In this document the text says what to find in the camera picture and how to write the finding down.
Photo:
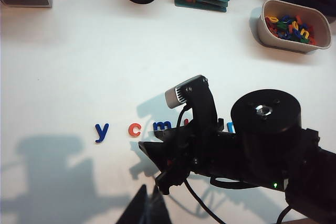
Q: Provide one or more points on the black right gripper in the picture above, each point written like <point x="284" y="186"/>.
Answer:
<point x="204" y="153"/>

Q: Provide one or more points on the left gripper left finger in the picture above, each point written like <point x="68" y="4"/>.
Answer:
<point x="135" y="213"/>

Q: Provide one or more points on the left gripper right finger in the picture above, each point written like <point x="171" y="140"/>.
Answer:
<point x="157" y="211"/>

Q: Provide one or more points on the orange letter c magnet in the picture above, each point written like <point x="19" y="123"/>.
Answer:
<point x="130" y="130"/>

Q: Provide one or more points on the light blue letter r magnet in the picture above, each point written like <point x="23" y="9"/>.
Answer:
<point x="230" y="127"/>

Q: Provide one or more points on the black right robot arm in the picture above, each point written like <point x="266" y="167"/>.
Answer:
<point x="265" y="134"/>

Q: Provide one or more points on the dark blue letter m magnet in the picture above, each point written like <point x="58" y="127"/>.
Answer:
<point x="156" y="127"/>

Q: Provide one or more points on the red letter h magnet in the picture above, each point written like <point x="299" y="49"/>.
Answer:
<point x="186" y="122"/>

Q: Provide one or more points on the dark blue letter y magnet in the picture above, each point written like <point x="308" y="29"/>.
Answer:
<point x="102" y="134"/>

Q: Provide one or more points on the stack of clear letter boxes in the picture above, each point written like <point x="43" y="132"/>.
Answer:
<point x="199" y="7"/>

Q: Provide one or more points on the pile of assorted letter magnets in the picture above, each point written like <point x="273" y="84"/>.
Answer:
<point x="288" y="28"/>

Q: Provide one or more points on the beige pulp food container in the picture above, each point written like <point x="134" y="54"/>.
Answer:
<point x="270" y="39"/>

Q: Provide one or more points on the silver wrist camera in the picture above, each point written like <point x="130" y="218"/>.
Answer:
<point x="174" y="98"/>

